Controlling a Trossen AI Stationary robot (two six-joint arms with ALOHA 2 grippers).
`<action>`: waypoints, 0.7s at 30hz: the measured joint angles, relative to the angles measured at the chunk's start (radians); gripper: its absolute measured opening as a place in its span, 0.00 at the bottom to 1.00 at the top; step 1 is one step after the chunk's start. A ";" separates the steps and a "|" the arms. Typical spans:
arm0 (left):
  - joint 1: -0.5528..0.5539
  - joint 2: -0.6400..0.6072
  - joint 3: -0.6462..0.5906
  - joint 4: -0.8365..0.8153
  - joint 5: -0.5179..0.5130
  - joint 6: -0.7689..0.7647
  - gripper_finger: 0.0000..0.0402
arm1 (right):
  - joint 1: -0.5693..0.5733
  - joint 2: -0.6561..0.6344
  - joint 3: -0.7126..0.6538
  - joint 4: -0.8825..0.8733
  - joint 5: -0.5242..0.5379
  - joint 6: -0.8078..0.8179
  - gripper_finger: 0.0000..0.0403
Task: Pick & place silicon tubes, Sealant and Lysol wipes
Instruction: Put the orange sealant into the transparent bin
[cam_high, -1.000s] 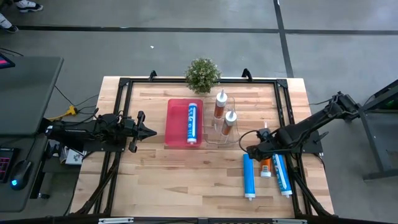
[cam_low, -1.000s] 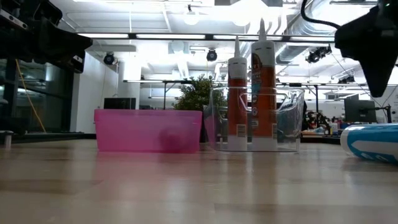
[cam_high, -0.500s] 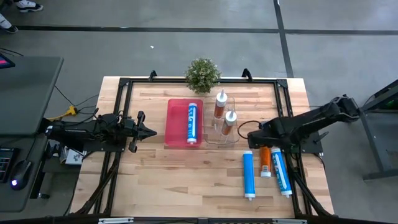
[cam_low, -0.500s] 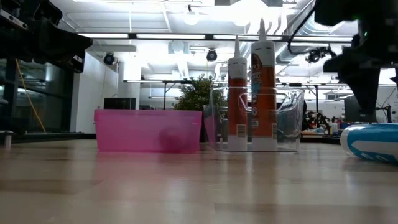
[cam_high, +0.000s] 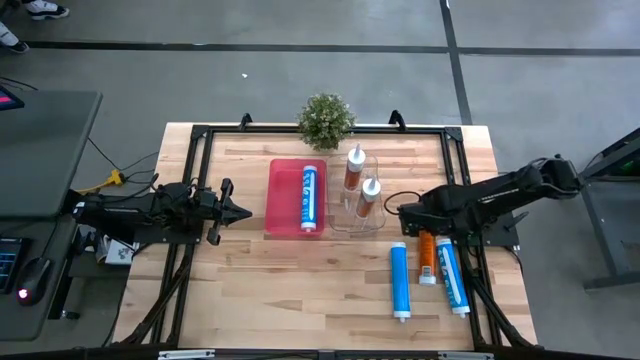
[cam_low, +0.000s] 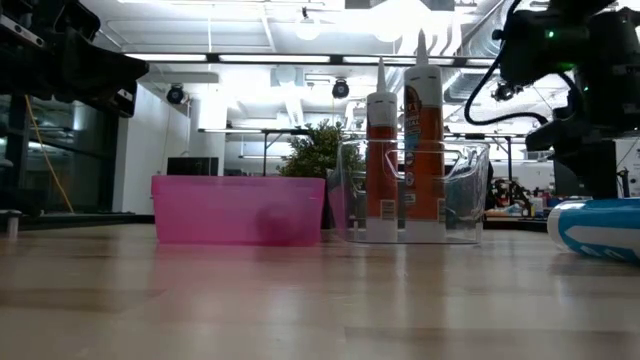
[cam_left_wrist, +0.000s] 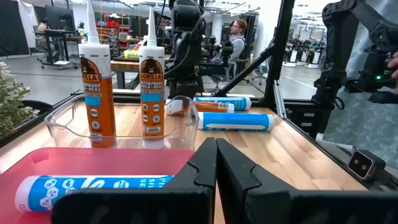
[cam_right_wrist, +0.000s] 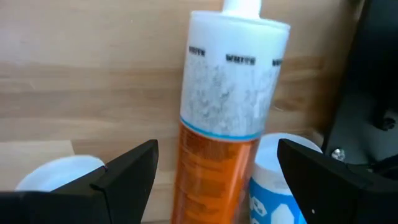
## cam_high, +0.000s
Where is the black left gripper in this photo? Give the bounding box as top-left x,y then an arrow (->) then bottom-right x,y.
187,178 -> 254,247

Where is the orange white sealant cartridge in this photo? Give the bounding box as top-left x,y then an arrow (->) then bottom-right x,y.
342,142 -> 368,193
354,175 -> 383,220
418,229 -> 438,287

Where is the blue silicone sealant tube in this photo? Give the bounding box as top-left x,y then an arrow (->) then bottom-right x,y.
434,236 -> 472,320
299,164 -> 320,234
389,241 -> 413,324

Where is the pink translucent plastic bin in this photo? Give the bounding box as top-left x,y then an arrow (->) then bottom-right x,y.
263,157 -> 329,238

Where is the clear plastic bin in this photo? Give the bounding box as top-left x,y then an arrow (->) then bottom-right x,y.
327,152 -> 387,234

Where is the white printed box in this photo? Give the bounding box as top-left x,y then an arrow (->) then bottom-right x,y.
96,234 -> 140,266

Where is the small artificial green plant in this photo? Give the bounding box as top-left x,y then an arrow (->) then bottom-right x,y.
296,92 -> 357,152

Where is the silver light strip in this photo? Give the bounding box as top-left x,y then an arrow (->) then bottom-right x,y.
158,349 -> 217,360
438,351 -> 495,360

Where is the black metal stand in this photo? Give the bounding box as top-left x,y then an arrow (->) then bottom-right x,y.
579,127 -> 640,291

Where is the dark grey desk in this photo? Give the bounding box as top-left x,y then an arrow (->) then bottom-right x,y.
0,89 -> 104,342

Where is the black computer mouse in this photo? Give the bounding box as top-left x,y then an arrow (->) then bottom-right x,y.
16,256 -> 53,307

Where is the backlit black keyboard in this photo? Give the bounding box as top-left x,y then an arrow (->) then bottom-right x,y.
0,236 -> 25,295

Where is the screen with pink display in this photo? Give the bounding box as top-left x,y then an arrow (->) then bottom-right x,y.
0,84 -> 26,113

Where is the person's white shoe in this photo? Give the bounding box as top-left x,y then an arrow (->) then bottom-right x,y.
0,22 -> 30,55
24,0 -> 71,21

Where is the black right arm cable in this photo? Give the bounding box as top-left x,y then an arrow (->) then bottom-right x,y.
382,189 -> 424,217

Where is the black aluminium table frame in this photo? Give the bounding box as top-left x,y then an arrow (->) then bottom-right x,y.
112,122 -> 539,351

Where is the black frame crossbar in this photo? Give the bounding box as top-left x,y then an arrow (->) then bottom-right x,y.
0,343 -> 640,360

